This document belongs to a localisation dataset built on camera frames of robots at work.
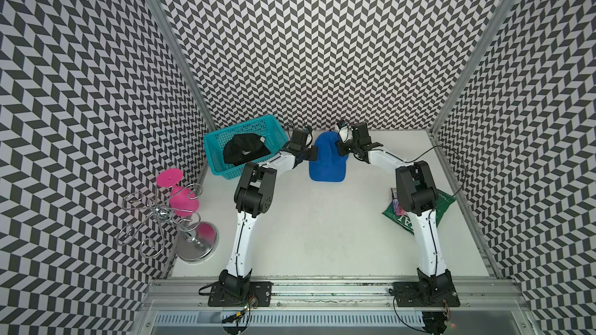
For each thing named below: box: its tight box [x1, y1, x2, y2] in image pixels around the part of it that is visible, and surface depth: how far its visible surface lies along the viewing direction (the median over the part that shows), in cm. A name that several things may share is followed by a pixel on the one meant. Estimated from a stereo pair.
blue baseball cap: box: [308, 131, 348, 183], surface depth 106 cm
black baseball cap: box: [222, 133, 271, 166], surface depth 109 cm
